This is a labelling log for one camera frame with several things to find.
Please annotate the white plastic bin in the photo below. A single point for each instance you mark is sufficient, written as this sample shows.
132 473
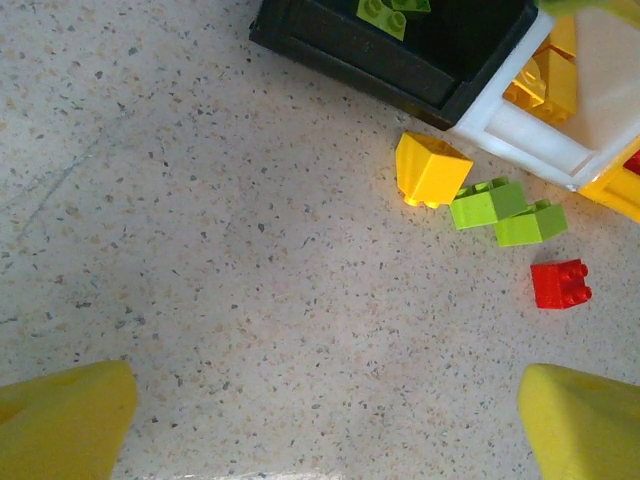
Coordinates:
525 135

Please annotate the yellow plastic bin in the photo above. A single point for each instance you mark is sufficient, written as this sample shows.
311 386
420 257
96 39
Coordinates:
620 192

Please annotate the black plastic bin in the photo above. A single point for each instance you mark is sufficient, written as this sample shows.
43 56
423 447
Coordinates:
350 55

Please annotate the yellow lego brick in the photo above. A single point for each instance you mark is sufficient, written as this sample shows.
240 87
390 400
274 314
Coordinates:
560 85
435 170
525 90

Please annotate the green lego brick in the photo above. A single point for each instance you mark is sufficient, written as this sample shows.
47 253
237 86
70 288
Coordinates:
530 227
380 17
412 5
480 207

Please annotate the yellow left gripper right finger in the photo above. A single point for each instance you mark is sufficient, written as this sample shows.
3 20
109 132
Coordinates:
585 430

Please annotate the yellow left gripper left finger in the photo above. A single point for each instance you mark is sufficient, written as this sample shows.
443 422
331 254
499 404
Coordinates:
60 425

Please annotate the red lego brick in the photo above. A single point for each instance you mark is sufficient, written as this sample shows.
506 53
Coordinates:
557 285
634 162

